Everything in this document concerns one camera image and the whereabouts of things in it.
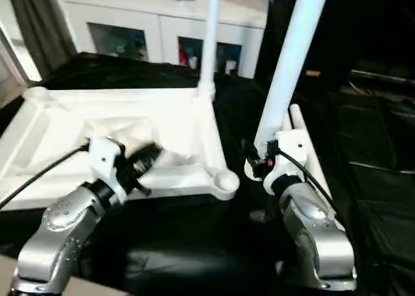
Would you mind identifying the white plastic table top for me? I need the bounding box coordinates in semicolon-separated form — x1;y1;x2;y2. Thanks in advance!
0;85;241;212

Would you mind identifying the black work surface mat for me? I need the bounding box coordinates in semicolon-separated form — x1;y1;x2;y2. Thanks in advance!
0;51;415;296

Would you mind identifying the white glass-door cabinet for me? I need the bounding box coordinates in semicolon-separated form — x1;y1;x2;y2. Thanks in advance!
60;0;270;79

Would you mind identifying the long dark metal rod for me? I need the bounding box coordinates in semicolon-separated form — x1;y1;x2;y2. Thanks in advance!
351;69;415;84

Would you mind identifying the black backdrop cloth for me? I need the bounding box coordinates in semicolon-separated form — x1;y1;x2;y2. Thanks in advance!
254;0;415;83

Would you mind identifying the grey curtain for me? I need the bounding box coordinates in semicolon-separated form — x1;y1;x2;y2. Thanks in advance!
6;0;78;80

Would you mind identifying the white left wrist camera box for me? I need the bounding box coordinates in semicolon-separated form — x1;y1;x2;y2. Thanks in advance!
88;135;128;207

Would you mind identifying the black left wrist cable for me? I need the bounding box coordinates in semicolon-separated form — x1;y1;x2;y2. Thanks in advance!
0;142;92;210

